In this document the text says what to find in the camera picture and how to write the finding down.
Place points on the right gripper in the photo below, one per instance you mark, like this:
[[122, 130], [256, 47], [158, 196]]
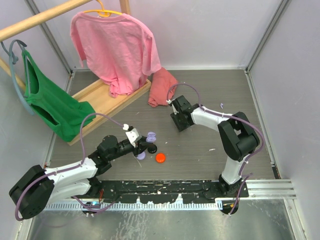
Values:
[[180, 126]]

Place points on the yellow hanger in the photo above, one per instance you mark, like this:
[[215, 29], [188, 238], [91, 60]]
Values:
[[102, 12]]

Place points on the pink t-shirt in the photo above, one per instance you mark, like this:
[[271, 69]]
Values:
[[120, 50]]

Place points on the orange earbud case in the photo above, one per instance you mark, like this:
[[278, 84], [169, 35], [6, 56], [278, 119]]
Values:
[[160, 158]]

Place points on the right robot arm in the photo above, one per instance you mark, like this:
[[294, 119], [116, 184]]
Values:
[[237, 134]]

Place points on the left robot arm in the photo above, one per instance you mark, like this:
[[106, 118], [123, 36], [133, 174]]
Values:
[[40, 187]]

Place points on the black earbud case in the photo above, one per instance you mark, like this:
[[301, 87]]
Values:
[[152, 149]]

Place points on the salmon folded shirt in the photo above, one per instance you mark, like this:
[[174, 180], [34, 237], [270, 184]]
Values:
[[162, 88]]

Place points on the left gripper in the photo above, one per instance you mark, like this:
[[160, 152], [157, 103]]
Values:
[[141, 145]]

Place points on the grey-blue hanger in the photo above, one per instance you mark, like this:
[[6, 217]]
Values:
[[19, 85]]

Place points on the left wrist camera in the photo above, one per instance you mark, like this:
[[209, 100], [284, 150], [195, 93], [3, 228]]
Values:
[[133, 136]]

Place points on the wooden clothes rack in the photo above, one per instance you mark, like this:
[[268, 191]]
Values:
[[39, 19]]

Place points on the green tank top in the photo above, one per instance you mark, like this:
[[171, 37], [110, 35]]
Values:
[[63, 114]]

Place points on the lilac earbud case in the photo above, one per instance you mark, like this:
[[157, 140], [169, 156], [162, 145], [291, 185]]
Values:
[[141, 156], [151, 137]]

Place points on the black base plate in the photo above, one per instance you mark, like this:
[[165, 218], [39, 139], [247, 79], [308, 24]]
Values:
[[159, 191]]

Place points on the white cable duct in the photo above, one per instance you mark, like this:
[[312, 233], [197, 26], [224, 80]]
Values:
[[176, 206]]

